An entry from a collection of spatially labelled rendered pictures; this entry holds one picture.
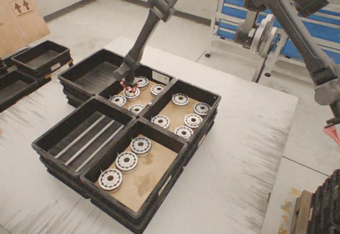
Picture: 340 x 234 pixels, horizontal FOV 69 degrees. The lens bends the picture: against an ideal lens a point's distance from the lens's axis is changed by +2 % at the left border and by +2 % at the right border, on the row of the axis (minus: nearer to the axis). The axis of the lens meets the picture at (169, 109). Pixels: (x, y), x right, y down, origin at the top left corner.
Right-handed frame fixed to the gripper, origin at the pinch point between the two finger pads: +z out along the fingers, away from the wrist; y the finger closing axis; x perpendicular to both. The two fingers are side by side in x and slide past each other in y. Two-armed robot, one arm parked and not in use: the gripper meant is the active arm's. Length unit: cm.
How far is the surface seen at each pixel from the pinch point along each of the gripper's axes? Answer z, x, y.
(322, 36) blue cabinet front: 27, 199, 90
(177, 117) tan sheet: 4.7, 0.7, 32.6
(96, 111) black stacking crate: 3.9, -21.3, -8.6
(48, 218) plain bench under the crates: 17, -74, 10
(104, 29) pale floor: 86, 167, -192
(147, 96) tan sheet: 4.4, 5.5, 8.3
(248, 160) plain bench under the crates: 18, 5, 76
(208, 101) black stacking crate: 1.4, 19.4, 42.7
